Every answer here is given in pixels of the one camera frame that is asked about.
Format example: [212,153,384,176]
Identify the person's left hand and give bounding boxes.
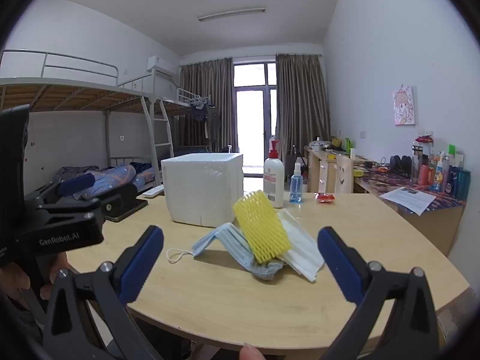
[0,251,72,305]

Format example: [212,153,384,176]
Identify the blue spray bottle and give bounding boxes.
[289,157,304,204]

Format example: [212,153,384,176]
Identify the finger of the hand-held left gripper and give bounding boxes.
[37,183,139,221]
[24,173,96,205]

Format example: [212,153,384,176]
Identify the white foam box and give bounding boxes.
[160,152,244,229]

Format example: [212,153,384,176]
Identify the white air conditioner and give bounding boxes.
[147,55,177,79]

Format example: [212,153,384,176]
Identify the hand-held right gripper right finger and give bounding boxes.
[317,226,439,360]

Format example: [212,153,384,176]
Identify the wooden desk with drawers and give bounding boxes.
[304,145,366,195]

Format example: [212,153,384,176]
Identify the person's right hand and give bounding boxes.
[240,343,266,360]

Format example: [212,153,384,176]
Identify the black flat case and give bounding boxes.
[105,198,149,223]

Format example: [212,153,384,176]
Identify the blue face mask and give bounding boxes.
[166,222,263,272]

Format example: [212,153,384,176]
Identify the blue patterned blanket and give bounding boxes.
[56,163,156,200]

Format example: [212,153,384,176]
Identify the pink wall poster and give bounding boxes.
[392,85,417,126]

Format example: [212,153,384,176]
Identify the wooden chair with smiley face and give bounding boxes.
[335,153,355,195]

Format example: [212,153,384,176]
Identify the glass balcony door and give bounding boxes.
[232,62,279,175]

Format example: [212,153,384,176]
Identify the metal bunk bed with ladder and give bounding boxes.
[0,49,175,196]

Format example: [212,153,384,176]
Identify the brown curtain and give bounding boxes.
[179,57,239,154]
[275,53,331,158]

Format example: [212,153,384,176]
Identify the row of toiletry bottles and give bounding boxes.
[410,135,471,200]

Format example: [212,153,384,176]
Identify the hanging dark clothes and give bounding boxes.
[189,101,222,151]

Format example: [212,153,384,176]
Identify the white face mask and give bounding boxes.
[277,208,325,284]

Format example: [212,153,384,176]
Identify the wooden desk with patterned cover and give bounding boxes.
[352,165,467,256]

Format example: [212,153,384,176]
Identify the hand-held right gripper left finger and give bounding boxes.
[43,225,166,360]

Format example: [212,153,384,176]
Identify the white pump lotion bottle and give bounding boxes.
[263,139,284,209]

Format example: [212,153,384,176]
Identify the ceiling tube light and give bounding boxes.
[197,7,267,22]

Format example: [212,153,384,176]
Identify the yellow foam net sleeve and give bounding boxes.
[232,190,292,264]

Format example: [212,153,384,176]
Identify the black headphones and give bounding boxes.
[389,155,412,176]

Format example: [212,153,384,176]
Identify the printed paper sheet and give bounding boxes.
[379,186,437,216]

